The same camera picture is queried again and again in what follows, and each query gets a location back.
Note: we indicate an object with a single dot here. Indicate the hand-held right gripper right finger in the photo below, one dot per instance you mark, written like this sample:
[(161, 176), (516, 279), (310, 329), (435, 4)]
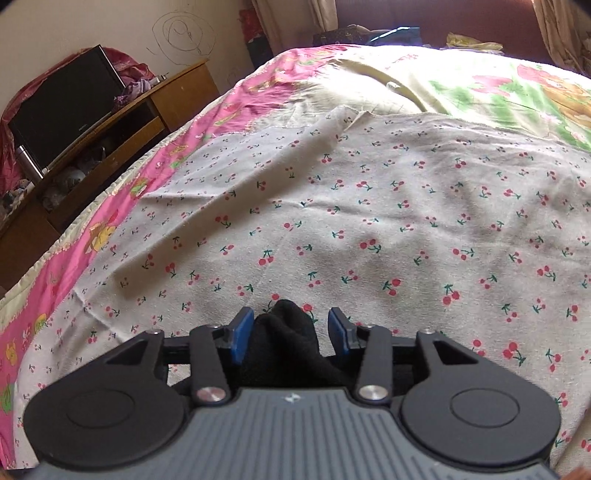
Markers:
[(339, 333)]

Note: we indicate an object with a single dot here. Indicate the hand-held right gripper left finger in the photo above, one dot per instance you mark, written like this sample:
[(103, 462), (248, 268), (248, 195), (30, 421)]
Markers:
[(242, 333)]

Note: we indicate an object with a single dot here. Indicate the black pants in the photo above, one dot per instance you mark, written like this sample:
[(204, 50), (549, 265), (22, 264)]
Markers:
[(286, 344)]

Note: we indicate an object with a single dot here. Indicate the cherry print cloth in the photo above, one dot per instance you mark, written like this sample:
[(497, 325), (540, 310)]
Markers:
[(369, 207)]

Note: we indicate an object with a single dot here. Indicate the grey plastic bags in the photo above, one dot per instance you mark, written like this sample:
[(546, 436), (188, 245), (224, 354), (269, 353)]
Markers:
[(69, 180)]

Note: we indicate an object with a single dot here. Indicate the wooden television cabinet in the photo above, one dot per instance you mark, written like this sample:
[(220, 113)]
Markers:
[(184, 92)]

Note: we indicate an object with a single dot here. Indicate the pink cartoon bedsheet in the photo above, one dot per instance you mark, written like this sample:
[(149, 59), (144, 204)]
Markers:
[(323, 78)]

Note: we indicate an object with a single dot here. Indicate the purple cloth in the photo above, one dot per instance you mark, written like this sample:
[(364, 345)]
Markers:
[(134, 91)]

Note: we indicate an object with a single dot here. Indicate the steel thermos flask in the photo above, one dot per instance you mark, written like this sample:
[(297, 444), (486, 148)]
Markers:
[(30, 164)]

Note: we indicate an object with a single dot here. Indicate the black television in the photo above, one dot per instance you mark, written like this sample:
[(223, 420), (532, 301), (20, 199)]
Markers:
[(64, 110)]

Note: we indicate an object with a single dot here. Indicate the red cloth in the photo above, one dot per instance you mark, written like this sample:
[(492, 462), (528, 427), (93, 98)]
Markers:
[(131, 64)]

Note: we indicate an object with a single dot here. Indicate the red gift bag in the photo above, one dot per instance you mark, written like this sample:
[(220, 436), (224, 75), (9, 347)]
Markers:
[(253, 37)]

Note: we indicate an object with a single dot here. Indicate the brown handbag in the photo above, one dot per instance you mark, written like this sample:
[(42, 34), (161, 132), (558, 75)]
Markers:
[(341, 34)]

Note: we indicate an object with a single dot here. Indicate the beige curtain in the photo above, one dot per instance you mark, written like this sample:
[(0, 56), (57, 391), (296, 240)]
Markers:
[(295, 23), (565, 32)]

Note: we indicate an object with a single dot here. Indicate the yellow cloth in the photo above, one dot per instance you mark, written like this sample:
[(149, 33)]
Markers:
[(473, 41)]

